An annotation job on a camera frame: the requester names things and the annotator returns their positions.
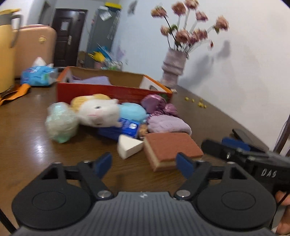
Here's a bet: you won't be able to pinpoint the brown scrub sponge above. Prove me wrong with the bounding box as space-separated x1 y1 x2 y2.
144 133 204 172

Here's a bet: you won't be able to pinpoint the white wedge sponge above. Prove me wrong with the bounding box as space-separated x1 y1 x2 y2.
117 134 144 160

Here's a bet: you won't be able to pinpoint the plastic white ball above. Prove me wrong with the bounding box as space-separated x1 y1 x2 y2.
45 102 79 144

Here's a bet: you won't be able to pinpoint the white yellow plush toy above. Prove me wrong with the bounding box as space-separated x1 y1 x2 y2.
70 94 121 128

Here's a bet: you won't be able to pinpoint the lavender towel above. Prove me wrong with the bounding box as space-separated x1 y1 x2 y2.
148 115 192 135

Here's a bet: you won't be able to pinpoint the blue fluffy heart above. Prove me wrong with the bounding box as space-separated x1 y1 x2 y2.
118 102 148 122

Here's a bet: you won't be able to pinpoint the purple satin scrunchies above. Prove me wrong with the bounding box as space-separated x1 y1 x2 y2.
141 94 178 117

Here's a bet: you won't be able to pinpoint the purple drawstring pouch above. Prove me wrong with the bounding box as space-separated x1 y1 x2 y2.
70 76 112 86

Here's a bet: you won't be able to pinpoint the person right hand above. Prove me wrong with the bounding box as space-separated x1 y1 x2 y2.
274 190 290 235

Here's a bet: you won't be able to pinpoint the black smartphone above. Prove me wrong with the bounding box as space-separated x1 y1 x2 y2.
232 129 269 152

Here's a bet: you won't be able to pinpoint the yellow petal crumbs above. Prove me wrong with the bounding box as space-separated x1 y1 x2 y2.
185 97 207 109

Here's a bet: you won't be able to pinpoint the blue wet wipes pack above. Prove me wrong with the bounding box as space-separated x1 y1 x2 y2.
98 118 140 141

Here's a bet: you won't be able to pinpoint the red cardboard box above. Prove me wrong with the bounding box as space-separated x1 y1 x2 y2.
56 66 173 103

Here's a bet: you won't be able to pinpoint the pink textured vase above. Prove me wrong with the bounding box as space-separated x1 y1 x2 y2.
161 49 187 88

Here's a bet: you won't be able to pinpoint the blue tissue pack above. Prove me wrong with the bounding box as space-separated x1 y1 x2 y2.
20 57 59 87

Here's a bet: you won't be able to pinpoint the dried pink roses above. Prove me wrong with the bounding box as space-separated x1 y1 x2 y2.
151 0 229 55

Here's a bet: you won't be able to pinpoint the yellow blue toy pile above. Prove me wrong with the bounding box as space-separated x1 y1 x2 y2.
88 45 112 62

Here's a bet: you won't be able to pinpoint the grey refrigerator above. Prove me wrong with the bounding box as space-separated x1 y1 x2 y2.
84 6 121 68

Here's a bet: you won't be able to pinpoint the pink ribbed suitcase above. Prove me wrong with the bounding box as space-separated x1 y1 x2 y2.
14 24 57 78

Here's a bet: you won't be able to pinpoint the dark entrance door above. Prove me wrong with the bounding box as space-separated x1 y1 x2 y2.
52 8 88 67

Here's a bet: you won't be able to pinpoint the yellow thermos jug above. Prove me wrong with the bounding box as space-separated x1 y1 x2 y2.
0 8 22 93

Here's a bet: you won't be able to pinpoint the wire storage cart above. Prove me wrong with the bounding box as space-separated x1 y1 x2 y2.
101 60 123 71

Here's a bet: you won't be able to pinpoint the orange black strap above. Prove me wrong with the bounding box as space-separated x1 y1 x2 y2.
0 83 32 106

